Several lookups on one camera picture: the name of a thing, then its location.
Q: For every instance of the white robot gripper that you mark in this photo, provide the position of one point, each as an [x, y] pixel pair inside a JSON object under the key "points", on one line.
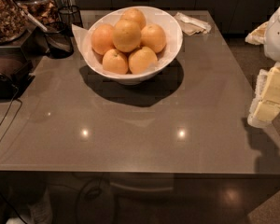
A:
{"points": [[278, 34]]}

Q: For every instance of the orange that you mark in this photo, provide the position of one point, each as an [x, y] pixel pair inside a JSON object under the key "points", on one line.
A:
{"points": [[126, 35], [134, 14], [154, 37], [116, 62], [140, 59], [102, 39]]}

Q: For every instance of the white ceramic bowl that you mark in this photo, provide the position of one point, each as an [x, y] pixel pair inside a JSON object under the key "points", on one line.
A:
{"points": [[174, 40]]}

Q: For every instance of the white paper bowl liner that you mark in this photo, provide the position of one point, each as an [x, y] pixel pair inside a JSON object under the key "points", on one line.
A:
{"points": [[83, 40]]}

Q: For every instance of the folded paper napkin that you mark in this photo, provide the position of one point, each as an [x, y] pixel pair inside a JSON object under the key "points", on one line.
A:
{"points": [[191, 26]]}

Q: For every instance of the glass jar of dried snacks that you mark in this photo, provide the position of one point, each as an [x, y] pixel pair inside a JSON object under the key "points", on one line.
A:
{"points": [[12, 22]]}

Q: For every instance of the black wire cup holder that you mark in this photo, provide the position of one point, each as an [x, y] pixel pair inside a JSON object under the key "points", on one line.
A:
{"points": [[70, 16]]}

